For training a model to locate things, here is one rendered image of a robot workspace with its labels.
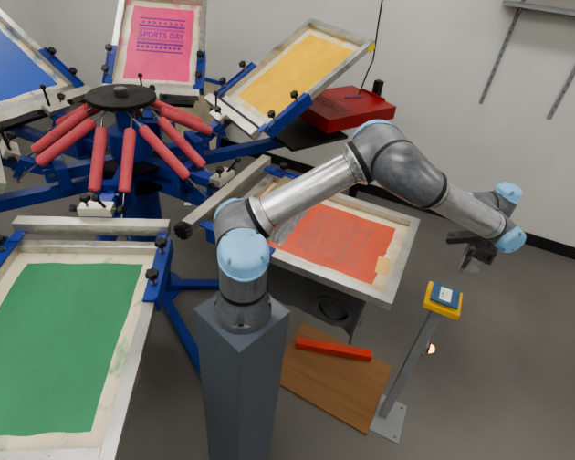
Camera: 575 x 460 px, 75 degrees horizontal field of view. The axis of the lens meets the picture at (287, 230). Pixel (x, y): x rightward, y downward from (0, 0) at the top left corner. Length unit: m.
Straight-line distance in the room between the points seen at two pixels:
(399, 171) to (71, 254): 1.25
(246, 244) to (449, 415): 1.84
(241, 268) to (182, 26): 2.39
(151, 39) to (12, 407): 2.32
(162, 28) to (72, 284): 1.99
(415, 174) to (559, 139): 2.72
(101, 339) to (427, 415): 1.74
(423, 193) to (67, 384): 1.06
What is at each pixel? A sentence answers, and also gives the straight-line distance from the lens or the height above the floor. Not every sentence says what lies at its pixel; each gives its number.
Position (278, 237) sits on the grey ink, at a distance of 1.60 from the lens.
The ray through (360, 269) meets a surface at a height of 0.96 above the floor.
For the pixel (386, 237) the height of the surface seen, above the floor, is 0.96.
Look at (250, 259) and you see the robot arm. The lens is 0.83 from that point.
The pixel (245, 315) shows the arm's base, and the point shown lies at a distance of 0.93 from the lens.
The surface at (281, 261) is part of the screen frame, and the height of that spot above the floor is 0.98.
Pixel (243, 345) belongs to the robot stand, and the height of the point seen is 1.20.
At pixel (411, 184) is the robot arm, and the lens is 0.86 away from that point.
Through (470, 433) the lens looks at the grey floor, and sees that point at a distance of 2.46.
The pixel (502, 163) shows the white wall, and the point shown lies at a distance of 3.58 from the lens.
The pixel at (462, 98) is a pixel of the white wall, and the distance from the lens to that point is 3.40.
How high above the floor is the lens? 1.99
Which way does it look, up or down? 39 degrees down
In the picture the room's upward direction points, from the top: 6 degrees clockwise
